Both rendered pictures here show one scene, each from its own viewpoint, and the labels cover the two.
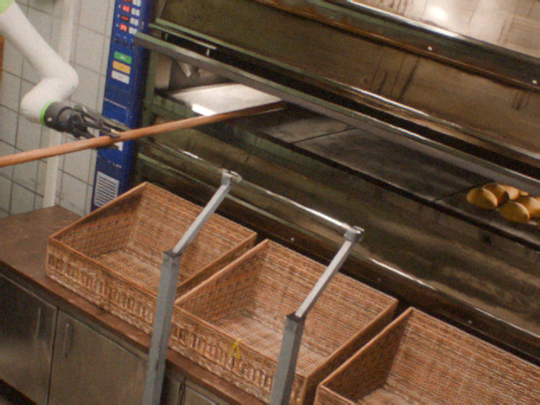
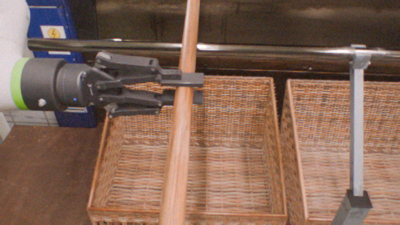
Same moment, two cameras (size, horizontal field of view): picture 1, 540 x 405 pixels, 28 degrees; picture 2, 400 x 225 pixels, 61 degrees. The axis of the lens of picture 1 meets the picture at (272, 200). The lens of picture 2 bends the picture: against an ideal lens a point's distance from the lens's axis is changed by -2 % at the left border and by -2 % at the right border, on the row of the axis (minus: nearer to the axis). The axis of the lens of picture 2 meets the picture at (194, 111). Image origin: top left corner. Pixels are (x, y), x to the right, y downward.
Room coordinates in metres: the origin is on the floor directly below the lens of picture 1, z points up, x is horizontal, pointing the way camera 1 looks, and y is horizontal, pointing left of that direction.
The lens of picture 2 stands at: (2.84, 0.77, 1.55)
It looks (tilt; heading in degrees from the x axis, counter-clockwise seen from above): 41 degrees down; 328
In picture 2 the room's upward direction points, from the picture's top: straight up
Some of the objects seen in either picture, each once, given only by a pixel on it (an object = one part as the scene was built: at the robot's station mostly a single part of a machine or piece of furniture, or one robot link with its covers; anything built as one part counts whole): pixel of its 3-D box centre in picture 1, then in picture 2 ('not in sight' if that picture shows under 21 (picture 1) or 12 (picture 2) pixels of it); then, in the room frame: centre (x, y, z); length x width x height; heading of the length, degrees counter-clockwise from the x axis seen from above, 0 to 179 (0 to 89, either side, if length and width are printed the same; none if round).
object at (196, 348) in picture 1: (281, 322); (376, 159); (3.14, -0.10, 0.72); 0.56 x 0.49 x 0.28; 55
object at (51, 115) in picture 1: (61, 117); (51, 83); (3.38, 0.73, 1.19); 0.12 x 0.06 x 0.09; 146
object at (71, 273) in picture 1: (150, 254); (190, 152); (3.48, 0.39, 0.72); 0.56 x 0.49 x 0.28; 56
